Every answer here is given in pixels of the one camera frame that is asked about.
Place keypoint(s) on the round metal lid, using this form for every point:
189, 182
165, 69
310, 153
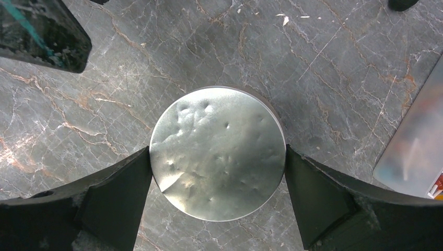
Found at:
218, 153

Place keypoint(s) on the clear compartment candy tray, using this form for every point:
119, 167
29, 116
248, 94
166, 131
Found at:
412, 162

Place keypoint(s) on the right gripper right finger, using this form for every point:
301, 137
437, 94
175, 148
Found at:
335, 211

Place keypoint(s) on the light blue tripod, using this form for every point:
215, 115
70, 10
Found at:
401, 5

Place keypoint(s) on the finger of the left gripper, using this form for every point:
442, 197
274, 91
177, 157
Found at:
45, 33

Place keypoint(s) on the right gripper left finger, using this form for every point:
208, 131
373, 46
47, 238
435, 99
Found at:
99, 211

